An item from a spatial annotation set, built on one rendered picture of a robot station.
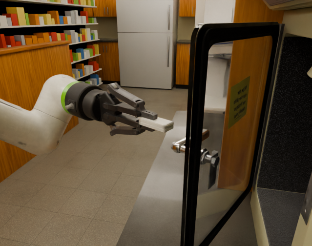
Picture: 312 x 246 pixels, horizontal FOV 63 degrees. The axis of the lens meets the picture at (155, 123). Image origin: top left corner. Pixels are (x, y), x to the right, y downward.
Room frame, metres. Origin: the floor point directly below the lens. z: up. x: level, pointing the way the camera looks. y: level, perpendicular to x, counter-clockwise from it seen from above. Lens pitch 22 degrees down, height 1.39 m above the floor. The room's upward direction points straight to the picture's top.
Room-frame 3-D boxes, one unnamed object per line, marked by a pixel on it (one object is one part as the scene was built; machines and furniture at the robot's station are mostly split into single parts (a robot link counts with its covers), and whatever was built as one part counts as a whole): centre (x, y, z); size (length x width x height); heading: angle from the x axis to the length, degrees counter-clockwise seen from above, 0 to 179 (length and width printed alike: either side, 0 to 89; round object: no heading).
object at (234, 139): (0.42, -0.14, 1.19); 0.30 x 0.01 x 0.40; 140
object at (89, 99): (0.58, 0.12, 1.20); 0.09 x 0.07 x 0.08; 50
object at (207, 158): (0.33, -0.08, 1.18); 0.02 x 0.02 x 0.06; 50
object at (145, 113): (0.49, 0.02, 1.22); 0.05 x 0.01 x 0.03; 50
